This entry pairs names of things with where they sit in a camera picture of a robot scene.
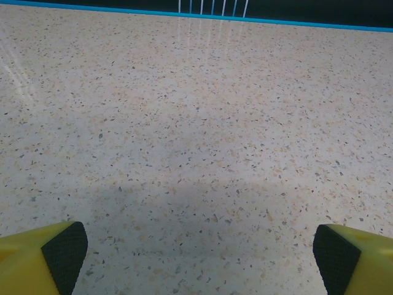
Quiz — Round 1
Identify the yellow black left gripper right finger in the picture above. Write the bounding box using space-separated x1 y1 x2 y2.
312 223 393 295

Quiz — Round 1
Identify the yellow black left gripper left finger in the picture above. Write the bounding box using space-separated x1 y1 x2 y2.
0 221 89 295

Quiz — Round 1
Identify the blue table edge strip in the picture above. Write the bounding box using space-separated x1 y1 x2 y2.
0 0 393 33

